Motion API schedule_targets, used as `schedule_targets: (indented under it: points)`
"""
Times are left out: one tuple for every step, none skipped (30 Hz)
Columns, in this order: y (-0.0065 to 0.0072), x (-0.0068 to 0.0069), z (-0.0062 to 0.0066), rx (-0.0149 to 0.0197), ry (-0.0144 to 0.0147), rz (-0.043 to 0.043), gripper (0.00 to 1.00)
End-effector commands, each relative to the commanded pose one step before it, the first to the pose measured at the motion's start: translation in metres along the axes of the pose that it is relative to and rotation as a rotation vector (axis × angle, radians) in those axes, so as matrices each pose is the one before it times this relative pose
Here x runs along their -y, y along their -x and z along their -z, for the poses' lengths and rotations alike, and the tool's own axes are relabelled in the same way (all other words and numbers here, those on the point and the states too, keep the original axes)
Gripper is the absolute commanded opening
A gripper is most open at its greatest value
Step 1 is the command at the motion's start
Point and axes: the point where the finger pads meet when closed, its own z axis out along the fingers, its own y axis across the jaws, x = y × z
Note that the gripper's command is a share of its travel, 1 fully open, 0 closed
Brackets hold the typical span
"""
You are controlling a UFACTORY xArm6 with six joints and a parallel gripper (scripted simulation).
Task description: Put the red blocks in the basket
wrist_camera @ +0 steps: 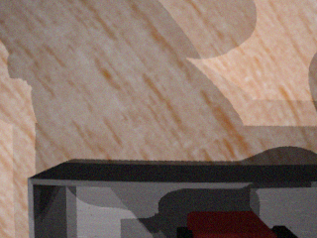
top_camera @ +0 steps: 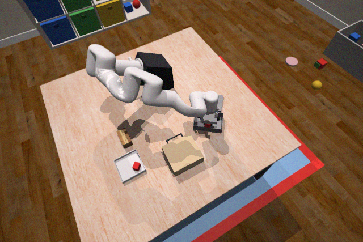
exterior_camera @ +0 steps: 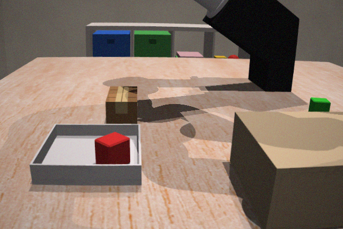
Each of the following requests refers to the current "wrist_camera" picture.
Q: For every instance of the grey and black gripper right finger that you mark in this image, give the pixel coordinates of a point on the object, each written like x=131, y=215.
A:
x=282, y=232

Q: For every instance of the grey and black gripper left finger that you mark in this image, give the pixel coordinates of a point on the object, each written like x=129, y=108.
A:
x=183, y=232

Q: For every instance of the red block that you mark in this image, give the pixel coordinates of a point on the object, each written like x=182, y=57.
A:
x=227, y=224

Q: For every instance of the grey open box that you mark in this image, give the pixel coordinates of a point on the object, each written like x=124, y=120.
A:
x=151, y=201

